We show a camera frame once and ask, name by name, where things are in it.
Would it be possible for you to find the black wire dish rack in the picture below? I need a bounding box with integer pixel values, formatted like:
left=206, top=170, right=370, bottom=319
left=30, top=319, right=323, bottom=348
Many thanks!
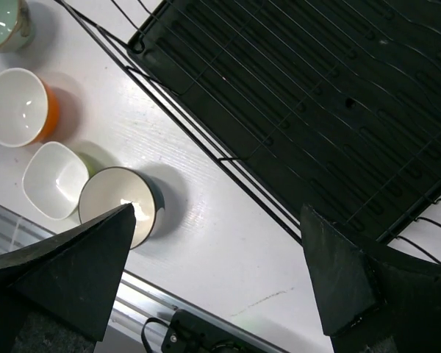
left=62, top=1, right=441, bottom=265

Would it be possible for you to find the teal and white bowl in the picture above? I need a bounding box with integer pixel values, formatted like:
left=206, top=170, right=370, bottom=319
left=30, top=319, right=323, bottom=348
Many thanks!
left=78, top=166, right=165, bottom=249

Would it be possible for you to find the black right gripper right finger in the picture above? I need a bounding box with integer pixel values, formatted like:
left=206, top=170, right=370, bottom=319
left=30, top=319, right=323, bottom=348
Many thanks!
left=300, top=205, right=384, bottom=336

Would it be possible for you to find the aluminium table edge rail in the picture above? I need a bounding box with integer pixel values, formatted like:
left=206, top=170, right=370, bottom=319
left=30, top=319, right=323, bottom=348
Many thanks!
left=0, top=205, right=281, bottom=352

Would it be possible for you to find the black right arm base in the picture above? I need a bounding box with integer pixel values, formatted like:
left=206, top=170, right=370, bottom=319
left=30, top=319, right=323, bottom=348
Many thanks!
left=140, top=310, right=261, bottom=353

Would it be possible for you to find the orange bowl white inside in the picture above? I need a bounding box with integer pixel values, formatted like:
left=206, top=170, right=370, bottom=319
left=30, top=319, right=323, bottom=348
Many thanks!
left=0, top=68, right=60, bottom=148

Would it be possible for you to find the pale green ceramic bowl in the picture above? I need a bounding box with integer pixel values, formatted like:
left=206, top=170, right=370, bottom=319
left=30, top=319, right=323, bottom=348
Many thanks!
left=0, top=0, right=35, bottom=53

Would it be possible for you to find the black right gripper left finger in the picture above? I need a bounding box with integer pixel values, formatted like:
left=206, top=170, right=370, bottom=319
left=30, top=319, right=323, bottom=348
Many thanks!
left=0, top=204, right=135, bottom=342

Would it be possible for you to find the white square bowl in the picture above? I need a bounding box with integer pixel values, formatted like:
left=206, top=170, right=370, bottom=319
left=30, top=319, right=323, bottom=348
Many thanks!
left=22, top=141, right=93, bottom=221

